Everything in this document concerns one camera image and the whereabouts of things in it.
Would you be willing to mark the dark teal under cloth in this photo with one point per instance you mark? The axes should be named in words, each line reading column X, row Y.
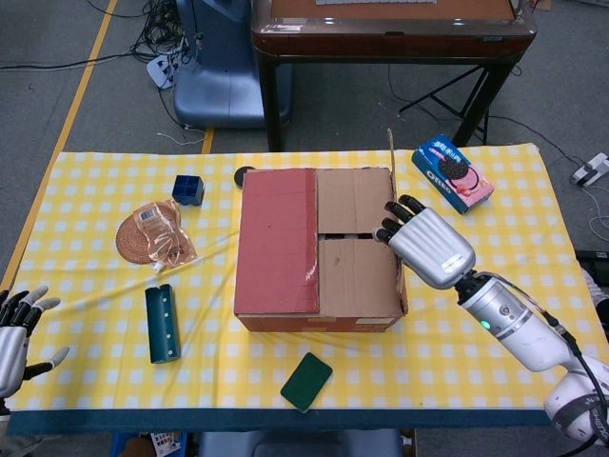
column 285, row 421

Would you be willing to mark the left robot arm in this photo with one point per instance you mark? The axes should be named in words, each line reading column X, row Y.
column 4, row 407

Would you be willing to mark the clear plastic snack bag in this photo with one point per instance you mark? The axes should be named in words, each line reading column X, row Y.
column 164, row 233

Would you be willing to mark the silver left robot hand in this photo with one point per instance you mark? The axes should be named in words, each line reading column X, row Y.
column 12, row 352

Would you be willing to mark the yellow white checkered tablecloth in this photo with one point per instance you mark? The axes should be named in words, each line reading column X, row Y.
column 95, row 333

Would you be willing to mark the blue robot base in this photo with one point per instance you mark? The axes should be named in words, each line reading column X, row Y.
column 223, row 85

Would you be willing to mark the brown mahjong table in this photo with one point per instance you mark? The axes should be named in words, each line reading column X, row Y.
column 380, row 43

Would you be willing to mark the dark teal plastic tray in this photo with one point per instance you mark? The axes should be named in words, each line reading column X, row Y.
column 162, row 328

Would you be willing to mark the white power strip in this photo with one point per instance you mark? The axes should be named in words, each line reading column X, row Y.
column 164, row 71

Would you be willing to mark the white floor device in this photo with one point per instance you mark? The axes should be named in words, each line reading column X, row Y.
column 590, row 169

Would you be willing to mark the blue padded stool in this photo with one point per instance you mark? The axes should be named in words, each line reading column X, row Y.
column 285, row 445

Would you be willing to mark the black round disc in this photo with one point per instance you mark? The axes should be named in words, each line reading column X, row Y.
column 239, row 177

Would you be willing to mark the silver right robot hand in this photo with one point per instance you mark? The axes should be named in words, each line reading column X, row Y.
column 438, row 247

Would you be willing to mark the green yellow sponge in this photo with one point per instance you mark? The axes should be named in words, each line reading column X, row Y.
column 307, row 381

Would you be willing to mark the blue four-cell plastic block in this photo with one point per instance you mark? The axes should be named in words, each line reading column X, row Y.
column 186, row 188

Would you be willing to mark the round woven rattan coaster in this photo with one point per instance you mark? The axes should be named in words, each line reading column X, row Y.
column 131, row 243

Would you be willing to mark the blue Oreo cookie box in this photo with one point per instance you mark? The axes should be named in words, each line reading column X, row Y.
column 447, row 171

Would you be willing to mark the large red cardboard box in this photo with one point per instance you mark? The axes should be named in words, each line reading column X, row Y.
column 276, row 238

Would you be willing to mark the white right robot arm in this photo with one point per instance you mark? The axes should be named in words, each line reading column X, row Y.
column 518, row 328

